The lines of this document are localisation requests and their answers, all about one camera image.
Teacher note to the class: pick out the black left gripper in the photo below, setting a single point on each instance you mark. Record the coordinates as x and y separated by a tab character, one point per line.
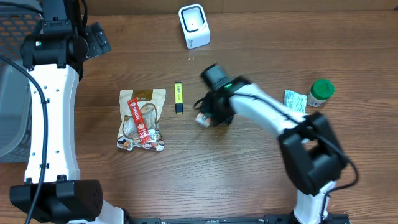
96	43

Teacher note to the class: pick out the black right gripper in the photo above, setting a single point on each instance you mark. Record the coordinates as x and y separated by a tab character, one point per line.
205	108

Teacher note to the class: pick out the orange snack box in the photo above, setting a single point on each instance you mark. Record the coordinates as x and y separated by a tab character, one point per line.
203	120

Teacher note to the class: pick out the yellow black marker pen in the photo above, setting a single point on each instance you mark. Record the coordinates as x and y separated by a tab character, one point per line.
178	98

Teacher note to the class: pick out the beige PanTree snack pouch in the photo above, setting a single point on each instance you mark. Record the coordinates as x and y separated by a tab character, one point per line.
150	104

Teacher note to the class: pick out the teal tissue pack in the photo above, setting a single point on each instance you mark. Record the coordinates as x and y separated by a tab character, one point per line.
295	101

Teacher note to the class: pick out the red Nescafe coffee stick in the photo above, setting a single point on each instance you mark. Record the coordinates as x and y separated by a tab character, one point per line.
141	127

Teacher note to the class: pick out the green lid jar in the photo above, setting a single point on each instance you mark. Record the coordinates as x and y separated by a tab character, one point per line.
320	92

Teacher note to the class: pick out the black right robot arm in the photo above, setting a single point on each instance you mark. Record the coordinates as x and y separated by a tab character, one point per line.
312	156

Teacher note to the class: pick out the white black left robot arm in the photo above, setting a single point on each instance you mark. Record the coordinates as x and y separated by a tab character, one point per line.
52	60

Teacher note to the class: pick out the white barcode scanner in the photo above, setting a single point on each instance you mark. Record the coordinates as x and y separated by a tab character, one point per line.
195	27

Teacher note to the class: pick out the grey plastic mesh basket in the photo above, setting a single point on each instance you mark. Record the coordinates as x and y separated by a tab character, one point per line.
16	24

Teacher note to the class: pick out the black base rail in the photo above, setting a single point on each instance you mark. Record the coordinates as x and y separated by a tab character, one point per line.
217	220

